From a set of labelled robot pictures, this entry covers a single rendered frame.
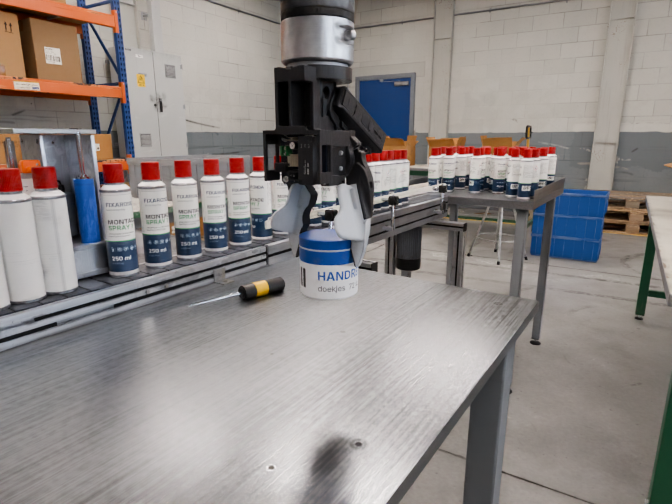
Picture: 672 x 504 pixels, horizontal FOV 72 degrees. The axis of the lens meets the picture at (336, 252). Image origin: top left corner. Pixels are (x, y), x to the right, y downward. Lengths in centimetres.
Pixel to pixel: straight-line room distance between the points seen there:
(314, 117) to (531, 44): 742
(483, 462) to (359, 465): 59
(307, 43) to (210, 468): 41
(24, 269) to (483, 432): 85
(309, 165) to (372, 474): 30
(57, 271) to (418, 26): 786
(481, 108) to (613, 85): 176
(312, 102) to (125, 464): 39
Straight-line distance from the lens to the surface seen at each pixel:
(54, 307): 85
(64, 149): 106
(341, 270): 52
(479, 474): 107
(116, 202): 91
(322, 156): 48
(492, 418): 99
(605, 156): 758
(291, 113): 48
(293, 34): 50
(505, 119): 780
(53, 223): 86
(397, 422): 54
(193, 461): 51
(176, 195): 100
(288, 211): 54
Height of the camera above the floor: 113
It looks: 14 degrees down
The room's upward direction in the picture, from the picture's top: straight up
